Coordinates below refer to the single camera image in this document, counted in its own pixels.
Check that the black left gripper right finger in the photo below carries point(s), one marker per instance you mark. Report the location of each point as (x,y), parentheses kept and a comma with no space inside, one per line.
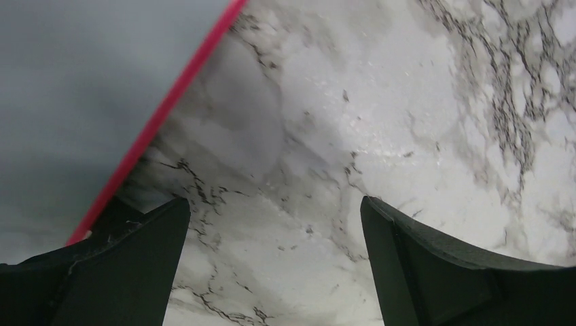
(423,276)

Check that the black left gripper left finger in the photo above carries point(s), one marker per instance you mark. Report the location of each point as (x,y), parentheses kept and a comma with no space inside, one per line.
(121,275)

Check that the pink-framed whiteboard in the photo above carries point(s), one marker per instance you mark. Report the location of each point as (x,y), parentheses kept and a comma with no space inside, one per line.
(85,85)

